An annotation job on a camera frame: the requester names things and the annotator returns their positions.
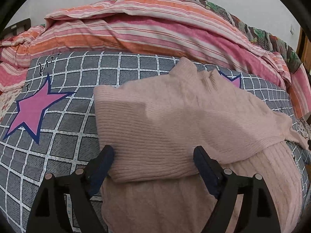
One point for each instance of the floral white bedsheet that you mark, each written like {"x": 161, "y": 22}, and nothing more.
{"x": 7, "y": 98}

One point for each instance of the dark wooden headboard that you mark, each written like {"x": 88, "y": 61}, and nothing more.
{"x": 16, "y": 28}

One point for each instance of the wooden chair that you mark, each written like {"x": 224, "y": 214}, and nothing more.
{"x": 303, "y": 50}

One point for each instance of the pink knitted sweater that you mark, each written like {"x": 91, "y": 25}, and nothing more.
{"x": 154, "y": 124}

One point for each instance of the pink orange striped duvet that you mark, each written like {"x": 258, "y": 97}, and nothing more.
{"x": 162, "y": 27}

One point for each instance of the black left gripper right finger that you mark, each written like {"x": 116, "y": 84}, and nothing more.
{"x": 257, "y": 213}

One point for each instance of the grey checked star bedsheet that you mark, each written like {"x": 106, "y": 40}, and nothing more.
{"x": 68, "y": 136}

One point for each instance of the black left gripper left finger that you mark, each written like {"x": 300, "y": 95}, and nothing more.
{"x": 49, "y": 211}

